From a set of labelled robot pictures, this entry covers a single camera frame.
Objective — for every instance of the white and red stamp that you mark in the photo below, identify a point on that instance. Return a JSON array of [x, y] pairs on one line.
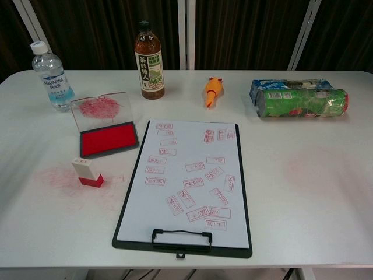
[[86, 172]]

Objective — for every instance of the white stamped paper sheet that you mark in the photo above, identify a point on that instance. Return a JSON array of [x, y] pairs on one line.
[[186, 140]]

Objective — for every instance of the yellow rubber chicken toy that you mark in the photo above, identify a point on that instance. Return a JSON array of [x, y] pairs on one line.
[[212, 91]]

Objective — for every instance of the red ink pad clear lid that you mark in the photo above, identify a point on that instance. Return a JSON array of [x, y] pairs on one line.
[[109, 141]]

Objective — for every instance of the amber tea bottle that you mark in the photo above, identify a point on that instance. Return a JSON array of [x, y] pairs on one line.
[[150, 67]]

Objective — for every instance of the blue snack package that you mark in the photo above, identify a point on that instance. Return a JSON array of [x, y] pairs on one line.
[[271, 84]]

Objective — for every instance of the black clipboard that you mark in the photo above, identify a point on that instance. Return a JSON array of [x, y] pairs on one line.
[[128, 243]]

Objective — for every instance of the green chip can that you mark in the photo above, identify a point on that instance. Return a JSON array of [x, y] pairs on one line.
[[303, 103]]

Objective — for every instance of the dark pleated curtain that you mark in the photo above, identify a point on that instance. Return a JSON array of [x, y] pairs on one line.
[[96, 29]]

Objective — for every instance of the clear Aquafina water bottle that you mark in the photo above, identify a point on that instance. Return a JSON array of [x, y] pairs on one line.
[[55, 78]]

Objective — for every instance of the white upright frame post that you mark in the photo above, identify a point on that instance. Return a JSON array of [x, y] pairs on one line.
[[186, 35]]

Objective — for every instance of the white slanted frame post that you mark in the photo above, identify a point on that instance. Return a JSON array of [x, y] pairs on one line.
[[38, 32], [304, 35]]

